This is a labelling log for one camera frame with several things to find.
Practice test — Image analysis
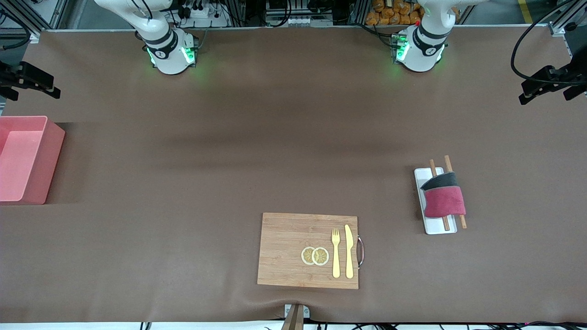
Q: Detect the red and grey cloth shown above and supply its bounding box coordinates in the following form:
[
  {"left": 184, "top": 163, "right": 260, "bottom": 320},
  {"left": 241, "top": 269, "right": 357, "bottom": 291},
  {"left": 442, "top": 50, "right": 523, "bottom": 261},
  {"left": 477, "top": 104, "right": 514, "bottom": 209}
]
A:
[{"left": 421, "top": 172, "right": 466, "bottom": 218}]

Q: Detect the pink plastic bin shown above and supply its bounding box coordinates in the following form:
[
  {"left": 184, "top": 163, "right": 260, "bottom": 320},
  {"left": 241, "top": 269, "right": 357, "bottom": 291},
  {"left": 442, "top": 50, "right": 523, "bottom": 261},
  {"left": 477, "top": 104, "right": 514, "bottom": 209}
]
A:
[{"left": 0, "top": 116, "right": 66, "bottom": 205}]

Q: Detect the brown wooden chopstick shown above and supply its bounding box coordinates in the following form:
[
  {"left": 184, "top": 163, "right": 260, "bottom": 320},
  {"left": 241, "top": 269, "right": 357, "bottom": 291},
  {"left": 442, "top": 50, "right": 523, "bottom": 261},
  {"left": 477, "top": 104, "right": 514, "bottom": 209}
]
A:
[
  {"left": 429, "top": 159, "right": 451, "bottom": 231},
  {"left": 444, "top": 155, "right": 467, "bottom": 229}
]

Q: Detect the pile of orange packets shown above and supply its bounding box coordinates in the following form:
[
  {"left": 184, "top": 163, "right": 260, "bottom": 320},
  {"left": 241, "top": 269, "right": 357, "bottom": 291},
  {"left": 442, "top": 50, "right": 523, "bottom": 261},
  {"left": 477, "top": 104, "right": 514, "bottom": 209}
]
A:
[{"left": 365, "top": 0, "right": 425, "bottom": 26}]

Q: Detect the white power strip with plugs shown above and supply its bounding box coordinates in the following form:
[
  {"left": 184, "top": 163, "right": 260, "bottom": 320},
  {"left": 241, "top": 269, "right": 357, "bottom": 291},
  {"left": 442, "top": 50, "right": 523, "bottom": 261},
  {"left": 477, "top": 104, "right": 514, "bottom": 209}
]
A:
[{"left": 180, "top": 4, "right": 231, "bottom": 29}]

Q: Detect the white rectangular tray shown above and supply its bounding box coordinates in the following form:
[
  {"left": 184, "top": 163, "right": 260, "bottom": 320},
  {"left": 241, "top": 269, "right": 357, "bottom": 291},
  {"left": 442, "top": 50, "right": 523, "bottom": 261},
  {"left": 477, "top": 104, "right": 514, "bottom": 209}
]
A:
[{"left": 414, "top": 167, "right": 458, "bottom": 235}]

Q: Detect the long white power strip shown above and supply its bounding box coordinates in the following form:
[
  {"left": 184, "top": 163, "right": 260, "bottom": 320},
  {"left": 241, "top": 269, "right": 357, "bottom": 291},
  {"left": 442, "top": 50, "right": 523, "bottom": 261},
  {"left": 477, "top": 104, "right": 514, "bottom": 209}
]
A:
[{"left": 266, "top": 16, "right": 334, "bottom": 28}]

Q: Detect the brown table mat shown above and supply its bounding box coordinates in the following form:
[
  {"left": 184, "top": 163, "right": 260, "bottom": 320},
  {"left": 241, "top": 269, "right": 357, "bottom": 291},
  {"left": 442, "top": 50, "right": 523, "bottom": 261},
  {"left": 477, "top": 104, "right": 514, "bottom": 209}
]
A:
[{"left": 0, "top": 25, "right": 587, "bottom": 324}]

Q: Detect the yellow knife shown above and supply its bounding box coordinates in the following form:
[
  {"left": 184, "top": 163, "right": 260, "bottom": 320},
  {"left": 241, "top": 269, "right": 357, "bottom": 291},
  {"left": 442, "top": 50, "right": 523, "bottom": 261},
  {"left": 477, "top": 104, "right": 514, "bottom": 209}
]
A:
[{"left": 344, "top": 224, "right": 354, "bottom": 279}]

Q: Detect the yellow fork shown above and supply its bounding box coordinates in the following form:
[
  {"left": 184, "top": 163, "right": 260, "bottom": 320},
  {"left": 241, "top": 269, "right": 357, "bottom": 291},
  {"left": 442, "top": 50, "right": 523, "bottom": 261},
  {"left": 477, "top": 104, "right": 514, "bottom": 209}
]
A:
[{"left": 331, "top": 228, "right": 341, "bottom": 279}]

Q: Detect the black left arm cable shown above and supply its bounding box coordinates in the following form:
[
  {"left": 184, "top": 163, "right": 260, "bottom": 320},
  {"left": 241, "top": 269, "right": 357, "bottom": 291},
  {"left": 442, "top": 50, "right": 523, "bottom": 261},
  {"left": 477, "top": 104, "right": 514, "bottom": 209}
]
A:
[{"left": 510, "top": 0, "right": 587, "bottom": 88}]

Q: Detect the aluminium frame profile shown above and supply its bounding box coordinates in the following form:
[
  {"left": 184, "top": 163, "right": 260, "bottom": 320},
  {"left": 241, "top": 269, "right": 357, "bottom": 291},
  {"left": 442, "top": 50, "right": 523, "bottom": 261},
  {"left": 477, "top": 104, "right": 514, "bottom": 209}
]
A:
[
  {"left": 534, "top": 0, "right": 587, "bottom": 37},
  {"left": 0, "top": 0, "right": 69, "bottom": 44}
]

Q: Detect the bamboo cutting board with handle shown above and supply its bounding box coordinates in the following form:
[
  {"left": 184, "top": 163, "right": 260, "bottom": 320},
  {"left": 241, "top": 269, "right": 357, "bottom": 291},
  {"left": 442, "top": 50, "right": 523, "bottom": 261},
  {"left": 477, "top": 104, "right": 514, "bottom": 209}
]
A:
[{"left": 257, "top": 213, "right": 365, "bottom": 290}]

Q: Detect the grey metal mounting bracket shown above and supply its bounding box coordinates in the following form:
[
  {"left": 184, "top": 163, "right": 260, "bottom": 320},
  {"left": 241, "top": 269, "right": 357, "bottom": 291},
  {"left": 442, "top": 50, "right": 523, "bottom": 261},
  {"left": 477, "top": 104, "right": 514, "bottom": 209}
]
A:
[{"left": 284, "top": 304, "right": 310, "bottom": 319}]

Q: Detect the brown wooden post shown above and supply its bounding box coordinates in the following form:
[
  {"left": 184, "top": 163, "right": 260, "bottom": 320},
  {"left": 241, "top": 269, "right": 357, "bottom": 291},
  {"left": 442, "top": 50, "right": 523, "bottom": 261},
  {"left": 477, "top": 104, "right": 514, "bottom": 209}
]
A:
[{"left": 281, "top": 305, "right": 305, "bottom": 330}]

